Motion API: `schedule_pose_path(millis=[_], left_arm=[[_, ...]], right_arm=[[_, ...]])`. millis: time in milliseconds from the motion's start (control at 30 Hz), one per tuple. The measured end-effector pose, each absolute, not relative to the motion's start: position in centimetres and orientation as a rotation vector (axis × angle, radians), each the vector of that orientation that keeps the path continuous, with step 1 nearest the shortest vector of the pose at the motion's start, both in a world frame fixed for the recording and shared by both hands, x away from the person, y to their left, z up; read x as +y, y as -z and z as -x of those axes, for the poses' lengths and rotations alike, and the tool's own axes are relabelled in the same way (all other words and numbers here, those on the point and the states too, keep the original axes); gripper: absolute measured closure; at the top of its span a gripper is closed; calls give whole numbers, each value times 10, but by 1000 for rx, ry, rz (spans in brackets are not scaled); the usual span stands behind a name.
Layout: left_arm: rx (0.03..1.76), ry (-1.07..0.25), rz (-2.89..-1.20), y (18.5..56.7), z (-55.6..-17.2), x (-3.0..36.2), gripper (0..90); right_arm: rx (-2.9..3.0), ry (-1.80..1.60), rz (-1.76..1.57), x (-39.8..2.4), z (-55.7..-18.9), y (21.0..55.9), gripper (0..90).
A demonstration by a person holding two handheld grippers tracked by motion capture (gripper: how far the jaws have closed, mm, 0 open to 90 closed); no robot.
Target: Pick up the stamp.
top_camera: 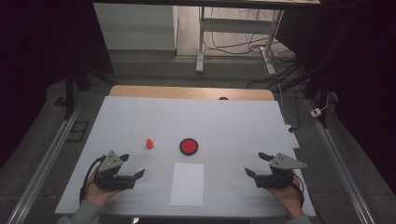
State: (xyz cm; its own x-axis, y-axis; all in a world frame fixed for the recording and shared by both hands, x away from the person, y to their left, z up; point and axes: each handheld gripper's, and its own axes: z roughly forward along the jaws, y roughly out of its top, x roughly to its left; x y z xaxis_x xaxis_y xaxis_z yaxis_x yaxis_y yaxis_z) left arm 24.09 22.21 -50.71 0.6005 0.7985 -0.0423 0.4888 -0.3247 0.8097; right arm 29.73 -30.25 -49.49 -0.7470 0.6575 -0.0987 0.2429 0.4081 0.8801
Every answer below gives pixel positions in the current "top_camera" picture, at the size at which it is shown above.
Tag white power strip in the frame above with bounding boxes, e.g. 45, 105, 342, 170
284, 124, 301, 149

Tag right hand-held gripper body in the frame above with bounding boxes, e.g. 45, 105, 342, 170
254, 152, 308, 189

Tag white paper sheet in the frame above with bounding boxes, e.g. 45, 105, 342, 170
169, 162, 205, 208

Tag white cabinet panel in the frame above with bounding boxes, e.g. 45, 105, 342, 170
92, 3, 178, 51

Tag person's left hand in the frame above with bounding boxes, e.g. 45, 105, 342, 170
83, 169, 120, 208

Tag black curtain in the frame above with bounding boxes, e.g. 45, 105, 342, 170
275, 0, 396, 194
0, 0, 115, 169

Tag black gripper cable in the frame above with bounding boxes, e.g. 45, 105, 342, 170
78, 154, 106, 204
292, 173, 305, 208

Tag metal floor rail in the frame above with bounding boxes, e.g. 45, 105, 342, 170
306, 99, 376, 224
6, 105, 82, 224

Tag white desk frame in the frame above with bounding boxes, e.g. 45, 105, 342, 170
195, 6, 285, 76

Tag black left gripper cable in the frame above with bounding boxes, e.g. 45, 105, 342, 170
78, 154, 106, 204

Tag person's right hand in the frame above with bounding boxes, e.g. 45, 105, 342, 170
267, 169, 305, 218

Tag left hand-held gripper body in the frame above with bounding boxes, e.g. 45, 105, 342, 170
92, 150, 138, 191

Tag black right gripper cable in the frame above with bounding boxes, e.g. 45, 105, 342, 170
292, 173, 305, 208

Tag black floor cable tangle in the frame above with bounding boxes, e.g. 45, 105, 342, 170
204, 7, 297, 90

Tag black floor frame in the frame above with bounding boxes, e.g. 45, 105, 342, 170
66, 120, 90, 144

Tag round red ink pad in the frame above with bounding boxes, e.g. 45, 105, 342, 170
178, 137, 200, 157

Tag black metal stand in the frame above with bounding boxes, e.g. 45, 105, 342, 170
64, 70, 92, 121
279, 62, 332, 129

